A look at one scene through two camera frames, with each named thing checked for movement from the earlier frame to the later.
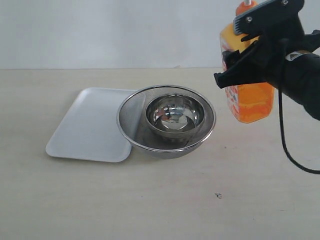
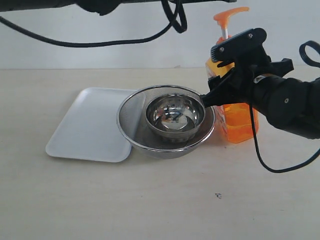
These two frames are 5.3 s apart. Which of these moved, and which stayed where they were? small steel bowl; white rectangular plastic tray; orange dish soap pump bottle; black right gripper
Moved: orange dish soap pump bottle; black right gripper
Stayed: small steel bowl; white rectangular plastic tray
